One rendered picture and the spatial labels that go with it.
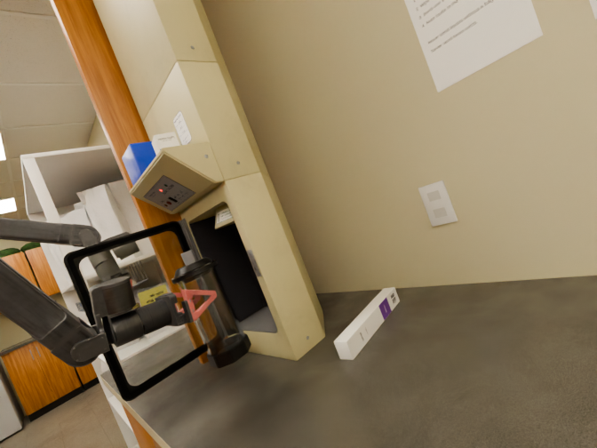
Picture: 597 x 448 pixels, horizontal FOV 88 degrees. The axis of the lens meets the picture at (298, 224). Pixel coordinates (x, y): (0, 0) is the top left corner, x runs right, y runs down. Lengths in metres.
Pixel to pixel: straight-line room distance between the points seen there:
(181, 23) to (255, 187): 0.43
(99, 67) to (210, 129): 0.54
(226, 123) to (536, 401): 0.78
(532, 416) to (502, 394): 0.05
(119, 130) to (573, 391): 1.18
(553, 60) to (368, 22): 0.44
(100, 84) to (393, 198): 0.96
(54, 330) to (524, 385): 0.73
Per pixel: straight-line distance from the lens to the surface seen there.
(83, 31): 1.31
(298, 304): 0.82
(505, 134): 0.85
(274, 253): 0.79
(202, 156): 0.76
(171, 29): 0.92
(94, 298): 0.70
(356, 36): 1.01
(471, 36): 0.87
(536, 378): 0.59
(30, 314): 0.69
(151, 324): 0.72
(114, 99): 1.20
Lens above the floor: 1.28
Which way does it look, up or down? 2 degrees down
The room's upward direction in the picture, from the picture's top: 21 degrees counter-clockwise
